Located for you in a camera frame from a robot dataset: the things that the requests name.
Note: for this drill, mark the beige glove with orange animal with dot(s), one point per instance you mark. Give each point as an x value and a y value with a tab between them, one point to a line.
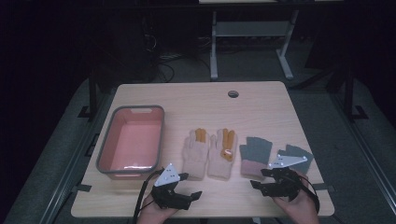
218	165

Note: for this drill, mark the person's right hand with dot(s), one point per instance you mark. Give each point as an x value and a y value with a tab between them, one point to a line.
300	210

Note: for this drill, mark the pink basket with grey rim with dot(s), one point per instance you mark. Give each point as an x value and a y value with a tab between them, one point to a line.
134	140

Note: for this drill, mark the person's left hand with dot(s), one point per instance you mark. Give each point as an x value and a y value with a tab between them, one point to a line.
155	214

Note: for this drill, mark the black metal stand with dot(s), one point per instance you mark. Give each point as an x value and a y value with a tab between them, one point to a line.
349	93
92	93

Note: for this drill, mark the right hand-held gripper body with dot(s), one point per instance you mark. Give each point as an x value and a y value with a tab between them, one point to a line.
285	183

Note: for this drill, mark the beige glove with orange fingers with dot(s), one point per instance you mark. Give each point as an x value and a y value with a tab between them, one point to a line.
194	158

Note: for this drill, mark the white metal table frame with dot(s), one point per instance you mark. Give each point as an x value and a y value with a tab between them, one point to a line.
249	29

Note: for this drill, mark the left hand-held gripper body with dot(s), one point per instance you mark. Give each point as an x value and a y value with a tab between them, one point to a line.
169	194

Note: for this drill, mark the grey metal rail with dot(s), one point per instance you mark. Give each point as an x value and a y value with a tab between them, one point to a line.
71	168
367	155

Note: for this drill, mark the black tape strip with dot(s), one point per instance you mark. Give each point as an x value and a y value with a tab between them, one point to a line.
323	187
81	188

